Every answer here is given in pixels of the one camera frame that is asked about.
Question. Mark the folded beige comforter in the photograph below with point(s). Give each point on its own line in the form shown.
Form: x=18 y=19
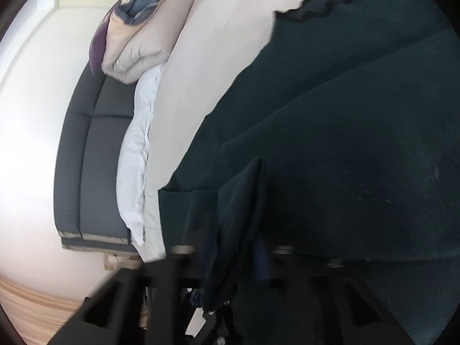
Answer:
x=143 y=48

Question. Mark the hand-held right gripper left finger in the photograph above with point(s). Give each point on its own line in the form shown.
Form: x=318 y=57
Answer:
x=175 y=271

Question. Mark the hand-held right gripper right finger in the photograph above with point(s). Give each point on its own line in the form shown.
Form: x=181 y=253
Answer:
x=261 y=263

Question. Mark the purple cushion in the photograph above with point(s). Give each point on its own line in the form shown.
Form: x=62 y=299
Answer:
x=100 y=43

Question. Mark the blue-grey folded cloth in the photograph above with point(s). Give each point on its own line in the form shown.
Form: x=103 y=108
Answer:
x=145 y=1

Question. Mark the grey padded headboard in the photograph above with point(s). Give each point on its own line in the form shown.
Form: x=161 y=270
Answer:
x=100 y=172

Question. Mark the white pillow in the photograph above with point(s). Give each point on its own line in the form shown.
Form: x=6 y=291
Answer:
x=134 y=158

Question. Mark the dark green sweater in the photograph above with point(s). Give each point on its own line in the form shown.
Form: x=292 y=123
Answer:
x=323 y=133

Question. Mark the bed with beige sheet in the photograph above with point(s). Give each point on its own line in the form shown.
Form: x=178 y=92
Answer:
x=215 y=61

